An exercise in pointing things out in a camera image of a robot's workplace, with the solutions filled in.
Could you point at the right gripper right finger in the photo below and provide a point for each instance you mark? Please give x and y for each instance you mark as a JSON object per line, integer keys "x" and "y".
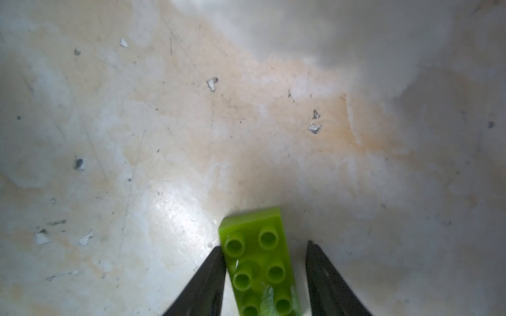
{"x": 329, "y": 293}

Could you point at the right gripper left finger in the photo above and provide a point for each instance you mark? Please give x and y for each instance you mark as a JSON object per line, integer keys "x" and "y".
{"x": 203, "y": 295}

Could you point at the green lego brick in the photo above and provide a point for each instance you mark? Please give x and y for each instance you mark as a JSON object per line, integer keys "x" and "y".
{"x": 258, "y": 263}

